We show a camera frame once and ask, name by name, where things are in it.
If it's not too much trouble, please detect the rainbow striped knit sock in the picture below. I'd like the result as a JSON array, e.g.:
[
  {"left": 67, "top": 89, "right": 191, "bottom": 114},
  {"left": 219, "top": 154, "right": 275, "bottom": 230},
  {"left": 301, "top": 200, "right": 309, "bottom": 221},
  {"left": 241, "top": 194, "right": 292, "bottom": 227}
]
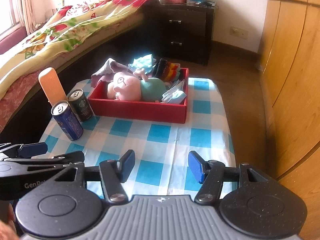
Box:
[{"left": 152, "top": 58, "right": 181, "bottom": 82}]

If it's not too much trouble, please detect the person's hand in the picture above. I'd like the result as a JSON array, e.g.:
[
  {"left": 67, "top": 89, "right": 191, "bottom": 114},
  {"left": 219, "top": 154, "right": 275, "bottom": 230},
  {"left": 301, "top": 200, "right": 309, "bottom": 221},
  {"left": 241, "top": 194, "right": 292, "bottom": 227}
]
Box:
[{"left": 0, "top": 203, "right": 19, "bottom": 240}]

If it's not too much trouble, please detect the blue white checkered tablecloth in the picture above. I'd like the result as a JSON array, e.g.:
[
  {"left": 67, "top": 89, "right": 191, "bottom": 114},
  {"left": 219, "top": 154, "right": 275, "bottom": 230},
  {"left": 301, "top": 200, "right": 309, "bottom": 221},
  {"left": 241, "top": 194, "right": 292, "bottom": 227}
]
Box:
[{"left": 41, "top": 77, "right": 236, "bottom": 197}]

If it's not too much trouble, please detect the blue drink can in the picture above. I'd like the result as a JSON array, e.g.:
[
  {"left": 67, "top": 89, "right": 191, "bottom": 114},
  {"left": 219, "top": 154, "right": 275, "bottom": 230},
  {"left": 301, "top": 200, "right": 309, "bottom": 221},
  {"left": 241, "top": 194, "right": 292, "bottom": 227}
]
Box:
[{"left": 51, "top": 100, "right": 84, "bottom": 141}]

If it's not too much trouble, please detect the dark green coffee can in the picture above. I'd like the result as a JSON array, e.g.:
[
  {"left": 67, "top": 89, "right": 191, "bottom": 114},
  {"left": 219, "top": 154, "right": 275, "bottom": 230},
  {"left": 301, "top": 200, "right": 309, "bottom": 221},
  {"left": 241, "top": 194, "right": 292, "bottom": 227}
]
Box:
[{"left": 67, "top": 89, "right": 93, "bottom": 122}]

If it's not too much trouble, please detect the orange plastic bottle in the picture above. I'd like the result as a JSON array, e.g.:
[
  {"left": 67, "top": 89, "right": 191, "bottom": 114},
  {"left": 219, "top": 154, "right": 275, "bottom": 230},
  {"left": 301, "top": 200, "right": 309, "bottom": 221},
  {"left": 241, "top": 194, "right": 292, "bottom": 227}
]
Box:
[{"left": 38, "top": 67, "right": 67, "bottom": 106}]

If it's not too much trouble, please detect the blue face mask pack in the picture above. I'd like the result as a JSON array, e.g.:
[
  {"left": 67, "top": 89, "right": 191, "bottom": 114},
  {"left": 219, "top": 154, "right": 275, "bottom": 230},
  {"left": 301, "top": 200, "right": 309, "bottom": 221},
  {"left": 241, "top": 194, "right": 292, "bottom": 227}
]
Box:
[{"left": 162, "top": 79, "right": 187, "bottom": 105}]

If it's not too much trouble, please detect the pink pig plush toy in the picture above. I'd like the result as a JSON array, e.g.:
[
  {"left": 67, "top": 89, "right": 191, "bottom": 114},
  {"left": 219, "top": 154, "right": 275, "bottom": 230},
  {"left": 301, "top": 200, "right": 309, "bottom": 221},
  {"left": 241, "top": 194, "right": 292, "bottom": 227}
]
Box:
[{"left": 107, "top": 69, "right": 167, "bottom": 102}]

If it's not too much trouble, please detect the red cardboard box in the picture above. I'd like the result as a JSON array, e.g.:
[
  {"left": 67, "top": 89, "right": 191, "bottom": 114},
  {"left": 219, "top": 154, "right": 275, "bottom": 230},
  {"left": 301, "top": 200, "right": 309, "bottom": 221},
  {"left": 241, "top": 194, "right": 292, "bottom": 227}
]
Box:
[{"left": 88, "top": 69, "right": 188, "bottom": 124}]

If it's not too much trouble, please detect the lavender cloth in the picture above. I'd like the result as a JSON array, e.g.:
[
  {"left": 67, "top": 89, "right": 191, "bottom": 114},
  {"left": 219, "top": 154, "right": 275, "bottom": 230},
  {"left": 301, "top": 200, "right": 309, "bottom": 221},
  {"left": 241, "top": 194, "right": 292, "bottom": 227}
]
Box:
[{"left": 91, "top": 58, "right": 129, "bottom": 88}]

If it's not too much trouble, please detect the light blue face mask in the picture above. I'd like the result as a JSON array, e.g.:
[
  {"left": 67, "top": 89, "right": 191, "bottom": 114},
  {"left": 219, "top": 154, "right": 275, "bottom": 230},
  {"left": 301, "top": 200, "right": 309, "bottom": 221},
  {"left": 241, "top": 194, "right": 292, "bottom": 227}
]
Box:
[{"left": 128, "top": 54, "right": 157, "bottom": 74}]

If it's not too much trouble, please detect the wooden wardrobe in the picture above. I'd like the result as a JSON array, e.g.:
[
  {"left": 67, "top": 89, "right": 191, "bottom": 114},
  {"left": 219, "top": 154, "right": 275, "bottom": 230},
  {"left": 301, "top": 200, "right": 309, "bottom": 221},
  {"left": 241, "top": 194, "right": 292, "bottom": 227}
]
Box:
[{"left": 258, "top": 0, "right": 319, "bottom": 239}]

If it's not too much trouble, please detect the floral bed quilt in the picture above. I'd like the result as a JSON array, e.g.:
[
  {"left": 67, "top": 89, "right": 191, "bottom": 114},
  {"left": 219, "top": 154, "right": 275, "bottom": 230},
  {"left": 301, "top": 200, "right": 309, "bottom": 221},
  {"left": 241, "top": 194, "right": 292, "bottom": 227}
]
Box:
[{"left": 1, "top": 0, "right": 149, "bottom": 96}]

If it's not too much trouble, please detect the dark wooden nightstand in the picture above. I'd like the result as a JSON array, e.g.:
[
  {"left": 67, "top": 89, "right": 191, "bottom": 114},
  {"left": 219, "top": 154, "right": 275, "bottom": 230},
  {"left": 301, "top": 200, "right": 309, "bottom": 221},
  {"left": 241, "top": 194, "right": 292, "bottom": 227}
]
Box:
[{"left": 144, "top": 1, "right": 215, "bottom": 66}]

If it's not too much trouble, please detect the wall power outlet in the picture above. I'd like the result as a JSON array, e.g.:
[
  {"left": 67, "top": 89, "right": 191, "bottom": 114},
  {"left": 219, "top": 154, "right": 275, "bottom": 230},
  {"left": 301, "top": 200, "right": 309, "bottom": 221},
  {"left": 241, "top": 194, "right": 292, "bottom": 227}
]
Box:
[{"left": 229, "top": 27, "right": 249, "bottom": 39}]

